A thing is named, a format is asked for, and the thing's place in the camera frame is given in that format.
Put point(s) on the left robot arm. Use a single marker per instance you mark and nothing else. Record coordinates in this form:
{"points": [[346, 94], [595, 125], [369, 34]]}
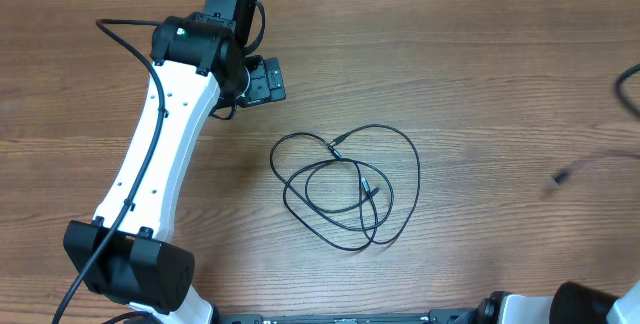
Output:
{"points": [[198, 64]]}

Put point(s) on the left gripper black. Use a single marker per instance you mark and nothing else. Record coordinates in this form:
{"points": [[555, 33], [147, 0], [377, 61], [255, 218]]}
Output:
{"points": [[267, 87]]}

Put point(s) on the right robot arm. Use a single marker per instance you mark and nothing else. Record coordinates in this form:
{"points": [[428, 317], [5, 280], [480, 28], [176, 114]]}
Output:
{"points": [[572, 303]]}

